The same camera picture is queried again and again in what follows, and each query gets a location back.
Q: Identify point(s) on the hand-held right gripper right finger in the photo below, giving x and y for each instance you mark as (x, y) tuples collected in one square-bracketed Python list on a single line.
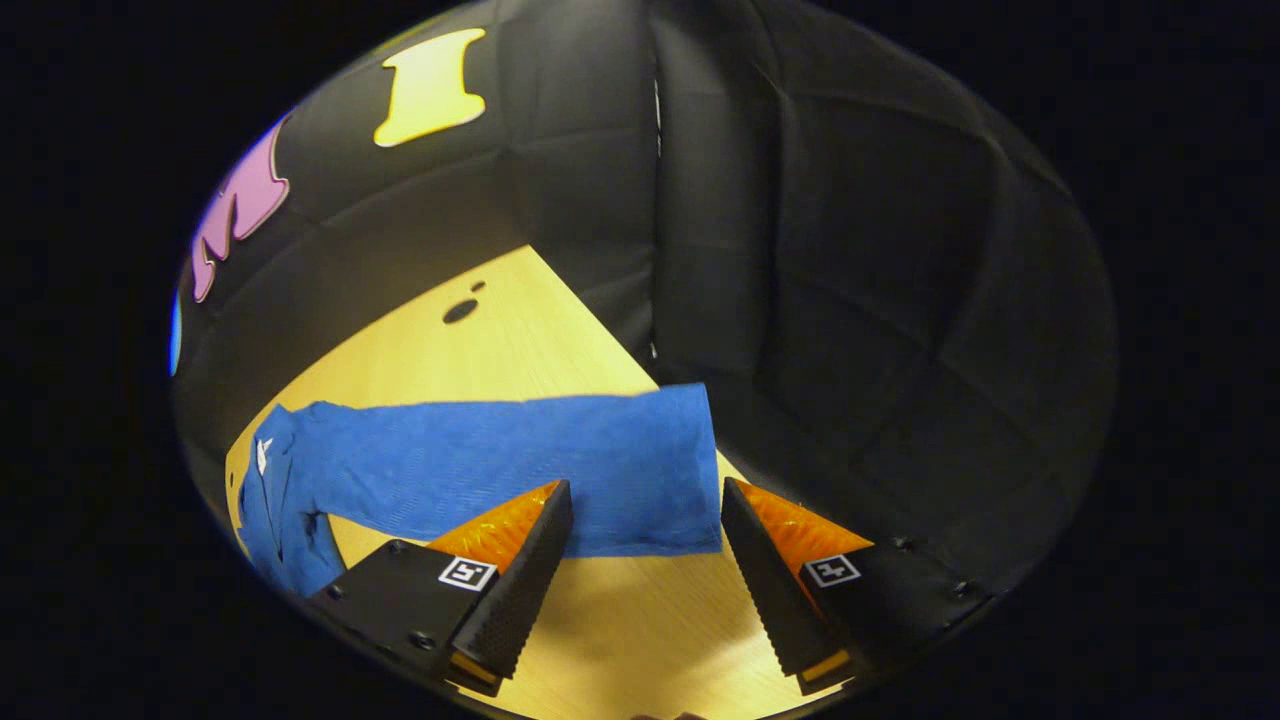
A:
[(765, 590)]

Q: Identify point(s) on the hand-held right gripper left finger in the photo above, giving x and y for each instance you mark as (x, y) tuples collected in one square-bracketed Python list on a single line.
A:
[(520, 590)]

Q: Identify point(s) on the blue button-up shirt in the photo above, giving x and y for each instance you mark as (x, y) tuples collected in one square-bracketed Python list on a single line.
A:
[(500, 460)]

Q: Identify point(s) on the black backdrop cloth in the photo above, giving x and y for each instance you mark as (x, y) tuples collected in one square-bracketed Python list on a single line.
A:
[(850, 300)]

